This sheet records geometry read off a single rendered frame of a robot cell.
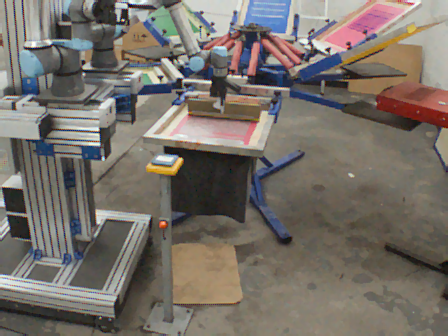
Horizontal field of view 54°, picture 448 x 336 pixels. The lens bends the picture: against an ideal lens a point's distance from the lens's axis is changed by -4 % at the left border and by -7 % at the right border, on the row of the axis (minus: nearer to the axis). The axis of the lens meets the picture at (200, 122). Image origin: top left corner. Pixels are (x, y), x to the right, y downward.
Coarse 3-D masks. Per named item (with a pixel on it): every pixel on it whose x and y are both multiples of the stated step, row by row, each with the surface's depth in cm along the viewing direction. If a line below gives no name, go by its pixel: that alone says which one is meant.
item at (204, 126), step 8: (184, 120) 254; (192, 120) 254; (200, 120) 254; (208, 120) 254; (216, 120) 255; (176, 128) 243; (184, 128) 243; (192, 128) 243; (200, 128) 243; (208, 128) 243; (208, 136) 233
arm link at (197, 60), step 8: (168, 0) 223; (176, 0) 223; (168, 8) 225; (176, 8) 225; (176, 16) 226; (184, 16) 227; (176, 24) 228; (184, 24) 227; (184, 32) 228; (192, 32) 231; (184, 40) 230; (192, 40) 230; (184, 48) 233; (192, 48) 231; (192, 56) 232; (200, 56) 233; (192, 64) 231; (200, 64) 231
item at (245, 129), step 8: (224, 120) 255; (232, 120) 255; (216, 128) 243; (224, 128) 244; (232, 128) 244; (240, 128) 244; (248, 128) 244; (216, 136) 233; (224, 136) 233; (232, 136) 233; (240, 136) 233; (248, 136) 234; (248, 144) 224
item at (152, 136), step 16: (208, 96) 288; (240, 96) 284; (176, 112) 261; (160, 128) 236; (160, 144) 222; (176, 144) 220; (192, 144) 217; (208, 144) 215; (224, 144) 215; (240, 144) 215
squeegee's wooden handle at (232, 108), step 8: (192, 104) 257; (200, 104) 256; (208, 104) 255; (224, 104) 253; (232, 104) 252; (240, 104) 251; (248, 104) 250; (256, 104) 250; (216, 112) 255; (224, 112) 254; (232, 112) 253; (240, 112) 252; (248, 112) 251; (256, 112) 250
